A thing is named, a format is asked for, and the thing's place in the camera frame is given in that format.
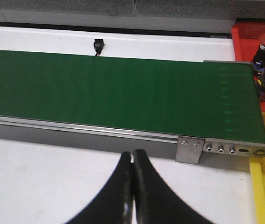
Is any black photoelectric sensor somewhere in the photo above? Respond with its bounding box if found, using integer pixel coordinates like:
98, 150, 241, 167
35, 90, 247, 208
93, 39, 105, 56

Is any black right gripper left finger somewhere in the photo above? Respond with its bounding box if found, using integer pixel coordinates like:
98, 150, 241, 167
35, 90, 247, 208
68, 152, 133, 224

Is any aluminium conveyor side rail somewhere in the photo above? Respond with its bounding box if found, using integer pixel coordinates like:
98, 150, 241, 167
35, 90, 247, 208
0, 116, 265, 158

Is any red object at edge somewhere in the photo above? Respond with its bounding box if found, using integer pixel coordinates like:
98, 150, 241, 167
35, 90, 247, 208
230, 21, 265, 114

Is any green conveyor belt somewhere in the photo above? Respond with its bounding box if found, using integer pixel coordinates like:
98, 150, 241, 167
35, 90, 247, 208
0, 50, 265, 144

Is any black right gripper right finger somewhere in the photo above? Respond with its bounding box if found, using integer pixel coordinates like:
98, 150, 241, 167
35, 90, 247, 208
133, 149, 211, 224

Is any grey stone countertop slab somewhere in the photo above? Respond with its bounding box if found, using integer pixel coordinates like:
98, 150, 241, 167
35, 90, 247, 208
0, 0, 137, 17

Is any metal conveyor bracket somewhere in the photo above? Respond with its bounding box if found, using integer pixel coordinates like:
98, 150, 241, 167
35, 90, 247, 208
175, 136, 205, 164

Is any grey stone slab right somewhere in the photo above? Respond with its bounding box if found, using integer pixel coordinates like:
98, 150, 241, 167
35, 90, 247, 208
133, 0, 265, 19

